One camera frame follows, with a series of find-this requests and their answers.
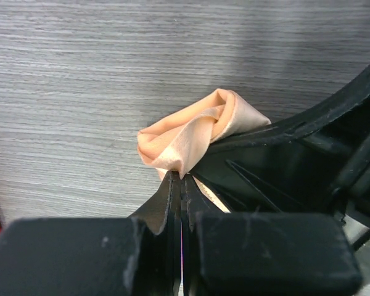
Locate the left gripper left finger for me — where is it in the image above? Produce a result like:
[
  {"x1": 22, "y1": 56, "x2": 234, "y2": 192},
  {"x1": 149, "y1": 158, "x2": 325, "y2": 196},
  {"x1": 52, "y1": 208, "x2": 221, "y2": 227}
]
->
[{"x1": 0, "y1": 172, "x2": 181, "y2": 295}]

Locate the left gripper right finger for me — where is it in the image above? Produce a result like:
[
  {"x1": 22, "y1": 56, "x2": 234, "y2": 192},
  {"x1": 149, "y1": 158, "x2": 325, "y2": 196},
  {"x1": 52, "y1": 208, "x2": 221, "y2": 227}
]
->
[{"x1": 181, "y1": 175, "x2": 363, "y2": 295}]

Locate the peach cloth napkin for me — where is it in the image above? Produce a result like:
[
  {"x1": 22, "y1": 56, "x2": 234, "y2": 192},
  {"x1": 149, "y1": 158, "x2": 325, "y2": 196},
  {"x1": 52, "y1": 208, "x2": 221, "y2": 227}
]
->
[{"x1": 136, "y1": 88, "x2": 272, "y2": 214}]

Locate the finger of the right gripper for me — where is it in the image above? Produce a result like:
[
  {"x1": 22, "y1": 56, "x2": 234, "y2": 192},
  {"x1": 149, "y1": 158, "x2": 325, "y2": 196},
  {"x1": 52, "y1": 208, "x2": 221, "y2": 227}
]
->
[{"x1": 191, "y1": 64, "x2": 370, "y2": 248}]

